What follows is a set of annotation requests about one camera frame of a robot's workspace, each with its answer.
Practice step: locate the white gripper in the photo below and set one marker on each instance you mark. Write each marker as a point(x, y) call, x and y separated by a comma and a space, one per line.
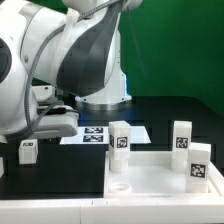
point(57, 126)

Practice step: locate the white square tabletop tray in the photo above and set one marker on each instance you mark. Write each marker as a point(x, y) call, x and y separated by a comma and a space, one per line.
point(149, 175)

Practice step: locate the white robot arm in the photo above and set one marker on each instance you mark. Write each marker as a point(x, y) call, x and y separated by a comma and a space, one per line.
point(77, 52)

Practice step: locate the white sheet with markers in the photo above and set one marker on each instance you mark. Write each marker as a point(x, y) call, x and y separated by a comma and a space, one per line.
point(100, 135)

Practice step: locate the white left fence piece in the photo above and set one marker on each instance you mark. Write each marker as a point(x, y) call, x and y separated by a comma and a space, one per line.
point(1, 167)

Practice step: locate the white front fence bar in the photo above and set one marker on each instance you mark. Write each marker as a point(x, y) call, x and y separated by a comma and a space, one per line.
point(156, 210)

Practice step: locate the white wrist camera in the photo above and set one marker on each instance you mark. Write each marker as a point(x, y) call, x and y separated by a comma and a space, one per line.
point(46, 93)

